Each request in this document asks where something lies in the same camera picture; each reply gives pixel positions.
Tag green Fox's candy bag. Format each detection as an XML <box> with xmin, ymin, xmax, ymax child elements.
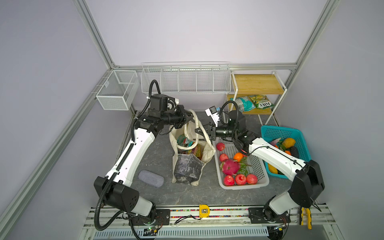
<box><xmin>249</xmin><ymin>95</ymin><xmax>274</xmax><ymax>110</ymax></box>

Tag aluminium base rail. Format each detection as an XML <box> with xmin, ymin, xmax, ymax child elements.
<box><xmin>79</xmin><ymin>205</ymin><xmax>344</xmax><ymax>240</ymax></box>

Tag black corrugated cable conduit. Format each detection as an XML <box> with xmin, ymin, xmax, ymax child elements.
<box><xmin>93</xmin><ymin>79</ymin><xmax>162</xmax><ymax>232</ymax></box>

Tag small white mesh basket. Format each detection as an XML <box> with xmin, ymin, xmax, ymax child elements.
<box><xmin>96</xmin><ymin>70</ymin><xmax>139</xmax><ymax>111</ymax></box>

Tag beige canvas grocery bag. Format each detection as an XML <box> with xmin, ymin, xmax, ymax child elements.
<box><xmin>169</xmin><ymin>111</ymin><xmax>216</xmax><ymax>186</ymax></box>

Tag red apple middle left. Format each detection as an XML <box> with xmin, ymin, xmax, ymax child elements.
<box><xmin>219</xmin><ymin>154</ymin><xmax>229</xmax><ymax>162</ymax></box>

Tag teal pink snack bag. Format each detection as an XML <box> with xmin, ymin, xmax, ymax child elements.
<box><xmin>177</xmin><ymin>135</ymin><xmax>195</xmax><ymax>148</ymax></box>

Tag red apple far left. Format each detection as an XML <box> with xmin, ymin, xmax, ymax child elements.
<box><xmin>216</xmin><ymin>143</ymin><xmax>226</xmax><ymax>152</ymax></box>

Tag white and wood shelf rack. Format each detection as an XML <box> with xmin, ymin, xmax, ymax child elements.
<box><xmin>225</xmin><ymin>71</ymin><xmax>288</xmax><ymax>126</ymax></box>

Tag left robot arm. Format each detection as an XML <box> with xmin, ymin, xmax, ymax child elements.
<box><xmin>94</xmin><ymin>94</ymin><xmax>193</xmax><ymax>217</ymax></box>

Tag white plastic basket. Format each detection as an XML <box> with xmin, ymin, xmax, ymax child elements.
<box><xmin>213</xmin><ymin>138</ymin><xmax>270</xmax><ymax>190</ymax></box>

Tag dark green cucumber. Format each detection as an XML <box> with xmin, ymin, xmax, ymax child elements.
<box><xmin>290</xmin><ymin>146</ymin><xmax>300</xmax><ymax>159</ymax></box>

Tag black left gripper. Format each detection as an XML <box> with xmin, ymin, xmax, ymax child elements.
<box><xmin>161</xmin><ymin>104</ymin><xmax>196</xmax><ymax>129</ymax></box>

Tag yellow lemon in teal basket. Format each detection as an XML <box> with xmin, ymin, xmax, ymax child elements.
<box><xmin>282</xmin><ymin>138</ymin><xmax>296</xmax><ymax>149</ymax></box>

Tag grey fabric glasses case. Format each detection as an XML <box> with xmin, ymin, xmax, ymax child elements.
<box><xmin>138</xmin><ymin>170</ymin><xmax>165</xmax><ymax>188</ymax></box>

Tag orange fruit near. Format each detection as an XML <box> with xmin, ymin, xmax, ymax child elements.
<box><xmin>233</xmin><ymin>153</ymin><xmax>244</xmax><ymax>162</ymax></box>

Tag red apple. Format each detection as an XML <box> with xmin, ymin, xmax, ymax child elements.
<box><xmin>223</xmin><ymin>175</ymin><xmax>235</xmax><ymax>187</ymax></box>
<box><xmin>219</xmin><ymin>154</ymin><xmax>229</xmax><ymax>162</ymax></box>
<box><xmin>235</xmin><ymin>174</ymin><xmax>247</xmax><ymax>186</ymax></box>
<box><xmin>216</xmin><ymin>143</ymin><xmax>226</xmax><ymax>152</ymax></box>

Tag teal plastic basket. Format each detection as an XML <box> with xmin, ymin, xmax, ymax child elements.
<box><xmin>261</xmin><ymin>126</ymin><xmax>312</xmax><ymax>162</ymax></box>

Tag pink dragon fruit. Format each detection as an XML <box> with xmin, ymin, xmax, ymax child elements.
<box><xmin>220</xmin><ymin>159</ymin><xmax>241</xmax><ymax>176</ymax></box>

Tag orange pink snack bag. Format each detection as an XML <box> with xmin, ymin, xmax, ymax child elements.
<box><xmin>191</xmin><ymin>145</ymin><xmax>204</xmax><ymax>160</ymax></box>

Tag yellow pepper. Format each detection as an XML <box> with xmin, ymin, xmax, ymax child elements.
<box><xmin>268</xmin><ymin>164</ymin><xmax>279</xmax><ymax>175</ymax></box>

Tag red apple near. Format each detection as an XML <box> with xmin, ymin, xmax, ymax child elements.
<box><xmin>223</xmin><ymin>175</ymin><xmax>235</xmax><ymax>187</ymax></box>

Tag yellow handled pliers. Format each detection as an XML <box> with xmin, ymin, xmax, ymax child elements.
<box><xmin>299</xmin><ymin>208</ymin><xmax>313</xmax><ymax>230</ymax></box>

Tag long white wire basket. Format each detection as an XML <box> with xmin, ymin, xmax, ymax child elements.
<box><xmin>141</xmin><ymin>62</ymin><xmax>232</xmax><ymax>94</ymax></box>

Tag yellow tape measure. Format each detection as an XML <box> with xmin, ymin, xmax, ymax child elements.
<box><xmin>199</xmin><ymin>205</ymin><xmax>210</xmax><ymax>219</ymax></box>

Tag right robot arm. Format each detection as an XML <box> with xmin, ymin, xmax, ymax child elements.
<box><xmin>195</xmin><ymin>107</ymin><xmax>325</xmax><ymax>223</ymax></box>

